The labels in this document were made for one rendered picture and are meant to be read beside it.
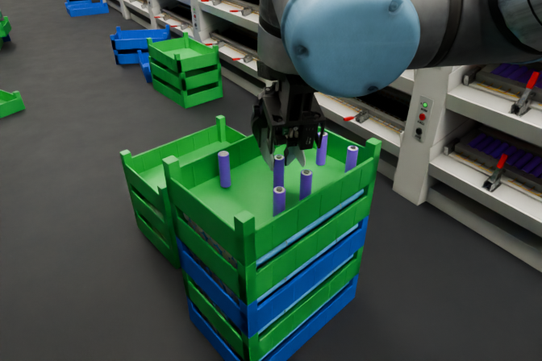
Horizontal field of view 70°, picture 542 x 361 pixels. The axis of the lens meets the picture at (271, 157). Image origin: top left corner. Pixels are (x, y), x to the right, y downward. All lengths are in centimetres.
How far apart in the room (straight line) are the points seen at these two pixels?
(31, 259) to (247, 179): 65
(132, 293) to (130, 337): 11
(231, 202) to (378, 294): 45
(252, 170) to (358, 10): 48
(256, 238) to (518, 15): 37
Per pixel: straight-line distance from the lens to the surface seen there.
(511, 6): 31
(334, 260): 74
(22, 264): 115
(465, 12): 33
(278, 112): 50
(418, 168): 116
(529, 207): 106
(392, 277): 99
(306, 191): 61
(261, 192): 66
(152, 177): 101
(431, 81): 106
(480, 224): 117
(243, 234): 50
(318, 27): 27
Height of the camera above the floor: 72
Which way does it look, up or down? 32 degrees down
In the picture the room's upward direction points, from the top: straight up
